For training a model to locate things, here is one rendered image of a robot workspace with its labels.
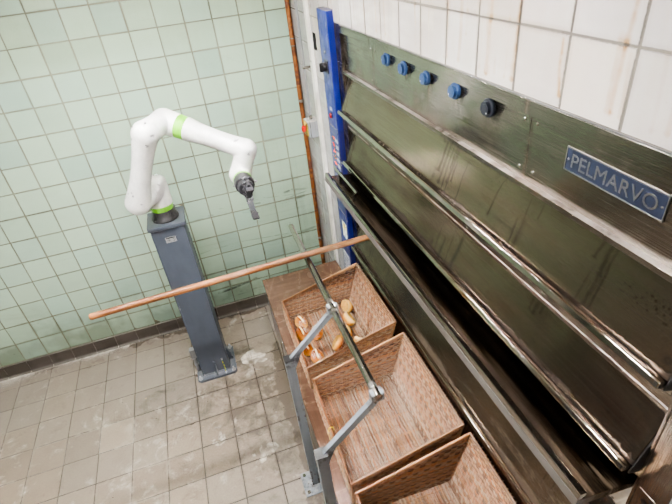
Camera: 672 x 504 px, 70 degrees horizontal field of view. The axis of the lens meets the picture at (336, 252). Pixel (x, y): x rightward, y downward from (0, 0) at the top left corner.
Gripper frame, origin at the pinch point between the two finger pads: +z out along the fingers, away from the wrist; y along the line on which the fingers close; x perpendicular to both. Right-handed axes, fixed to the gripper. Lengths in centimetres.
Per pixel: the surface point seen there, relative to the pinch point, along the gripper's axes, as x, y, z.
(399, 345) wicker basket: -50, 70, 41
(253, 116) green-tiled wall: -23, -2, -117
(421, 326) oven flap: -54, 49, 54
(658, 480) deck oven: -54, 2, 157
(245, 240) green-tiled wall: 1, 87, -117
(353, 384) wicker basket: -25, 87, 40
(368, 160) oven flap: -56, -7, -2
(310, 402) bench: -3, 90, 39
